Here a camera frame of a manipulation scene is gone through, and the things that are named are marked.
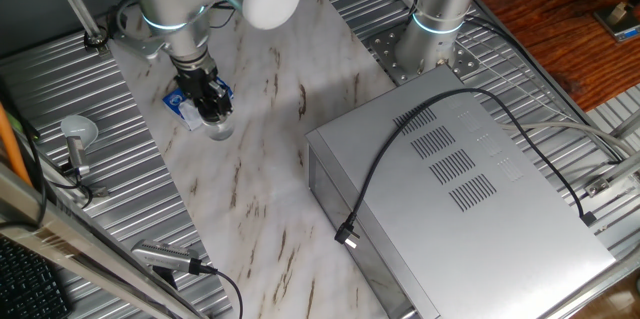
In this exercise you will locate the clear glass jar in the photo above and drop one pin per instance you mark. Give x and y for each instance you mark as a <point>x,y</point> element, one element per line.
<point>220,131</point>

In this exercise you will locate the digital scale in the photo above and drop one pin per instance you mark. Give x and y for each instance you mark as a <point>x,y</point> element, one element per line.
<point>629,31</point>

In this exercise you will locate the white ladle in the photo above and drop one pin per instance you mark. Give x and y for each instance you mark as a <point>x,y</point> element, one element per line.
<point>80,129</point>

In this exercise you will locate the silver metal box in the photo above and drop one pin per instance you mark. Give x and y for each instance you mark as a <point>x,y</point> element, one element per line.
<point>475,239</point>

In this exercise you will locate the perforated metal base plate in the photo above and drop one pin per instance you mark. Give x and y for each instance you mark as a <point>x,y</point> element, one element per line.
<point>385,51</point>

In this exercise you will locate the orange pole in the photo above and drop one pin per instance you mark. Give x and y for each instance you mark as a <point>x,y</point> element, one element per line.
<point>10,144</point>

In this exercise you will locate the silver finned camera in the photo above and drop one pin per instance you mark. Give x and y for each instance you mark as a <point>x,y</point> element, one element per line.
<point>160,255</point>

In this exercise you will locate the metal pole with foot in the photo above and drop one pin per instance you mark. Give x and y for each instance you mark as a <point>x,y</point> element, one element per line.
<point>75,1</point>

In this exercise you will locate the aluminium frame bar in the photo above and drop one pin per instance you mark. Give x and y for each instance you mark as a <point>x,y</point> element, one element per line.
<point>626,128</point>
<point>617,171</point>

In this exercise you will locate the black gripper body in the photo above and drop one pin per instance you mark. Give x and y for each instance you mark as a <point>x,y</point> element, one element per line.
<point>195,81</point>

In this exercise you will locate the aluminium frame beam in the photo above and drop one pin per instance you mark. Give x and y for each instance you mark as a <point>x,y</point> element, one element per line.
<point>50,224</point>

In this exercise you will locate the blue tissue pack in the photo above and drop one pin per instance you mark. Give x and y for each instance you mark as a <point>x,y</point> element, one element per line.
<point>175,104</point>

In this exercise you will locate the wooden block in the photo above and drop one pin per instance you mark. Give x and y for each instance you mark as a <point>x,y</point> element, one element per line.
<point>618,13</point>

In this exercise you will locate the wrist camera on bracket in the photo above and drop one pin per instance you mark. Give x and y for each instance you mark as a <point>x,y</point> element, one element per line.
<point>137,41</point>

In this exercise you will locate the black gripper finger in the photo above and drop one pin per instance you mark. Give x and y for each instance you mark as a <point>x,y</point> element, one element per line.
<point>206,111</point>
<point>222,100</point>

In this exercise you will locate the small metal bracket clamp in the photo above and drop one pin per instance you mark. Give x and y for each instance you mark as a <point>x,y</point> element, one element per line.
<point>100,191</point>

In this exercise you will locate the white marble pattern board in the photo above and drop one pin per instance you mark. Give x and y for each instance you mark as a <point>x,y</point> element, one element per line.
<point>240,184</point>

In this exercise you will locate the black keyboard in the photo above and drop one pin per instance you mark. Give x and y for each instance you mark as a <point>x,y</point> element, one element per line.
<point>25,284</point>

